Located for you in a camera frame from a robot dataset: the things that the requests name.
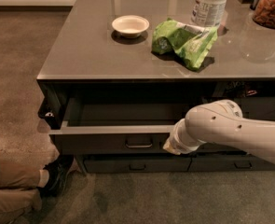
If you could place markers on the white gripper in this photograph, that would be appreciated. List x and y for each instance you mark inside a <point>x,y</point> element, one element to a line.
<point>175,143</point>

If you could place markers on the grey top drawer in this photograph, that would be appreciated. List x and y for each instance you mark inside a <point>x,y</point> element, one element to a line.
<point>116,128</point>

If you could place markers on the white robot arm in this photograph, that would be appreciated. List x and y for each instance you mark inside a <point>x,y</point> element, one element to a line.
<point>221,122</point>

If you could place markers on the right lower drawer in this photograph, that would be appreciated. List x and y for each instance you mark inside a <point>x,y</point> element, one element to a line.
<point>227,163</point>

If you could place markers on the left bottom drawer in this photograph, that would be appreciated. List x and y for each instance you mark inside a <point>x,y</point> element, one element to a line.
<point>136,163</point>

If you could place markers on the right upper drawer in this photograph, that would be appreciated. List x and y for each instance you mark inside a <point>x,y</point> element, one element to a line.
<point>257,107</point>

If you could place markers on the grey counter cabinet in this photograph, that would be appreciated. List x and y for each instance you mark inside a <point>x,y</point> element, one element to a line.
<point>132,86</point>

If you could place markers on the green chip bag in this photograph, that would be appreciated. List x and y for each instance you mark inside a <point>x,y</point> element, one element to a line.
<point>189,42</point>

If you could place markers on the black shoe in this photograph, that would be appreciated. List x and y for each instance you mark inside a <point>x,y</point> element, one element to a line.
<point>57,171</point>

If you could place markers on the black caster wheel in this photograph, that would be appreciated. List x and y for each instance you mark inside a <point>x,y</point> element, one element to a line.
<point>45,113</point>

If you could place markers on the white paper bowl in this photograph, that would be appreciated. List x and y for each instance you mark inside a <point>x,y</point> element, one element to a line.
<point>130,26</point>

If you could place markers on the white plastic tub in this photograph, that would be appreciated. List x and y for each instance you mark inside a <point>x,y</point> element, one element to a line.
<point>208,13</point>

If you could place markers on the person's tan trouser legs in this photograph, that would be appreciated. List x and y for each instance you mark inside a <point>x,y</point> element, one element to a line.
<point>19,189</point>

